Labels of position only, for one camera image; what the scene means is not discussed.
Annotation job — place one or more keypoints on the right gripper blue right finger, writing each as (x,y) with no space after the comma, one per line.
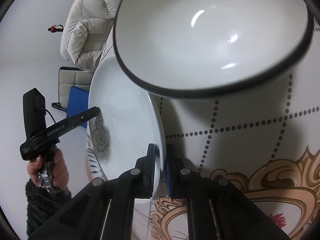
(176,176)

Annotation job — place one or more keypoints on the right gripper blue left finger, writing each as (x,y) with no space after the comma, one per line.
(146,165)

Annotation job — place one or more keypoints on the blue striped white plate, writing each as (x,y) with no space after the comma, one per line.
(93,168)

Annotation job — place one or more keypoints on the large white grey-flower plate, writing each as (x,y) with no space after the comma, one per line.
(128,122)

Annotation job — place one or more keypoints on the light blue dark-rimmed bowl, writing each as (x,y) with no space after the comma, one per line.
(204,48)

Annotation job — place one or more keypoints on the person's left hand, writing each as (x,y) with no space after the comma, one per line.
(59,170)

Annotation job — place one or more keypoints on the blue folded mat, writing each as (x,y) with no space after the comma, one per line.
(77,102)

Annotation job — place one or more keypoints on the dark fuzzy clothing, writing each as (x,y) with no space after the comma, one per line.
(42,205)

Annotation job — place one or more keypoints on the diamond pattern floral tablecloth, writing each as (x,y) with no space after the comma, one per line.
(263,140)

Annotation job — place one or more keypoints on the white puffer jacket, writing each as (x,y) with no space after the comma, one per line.
(86,30)

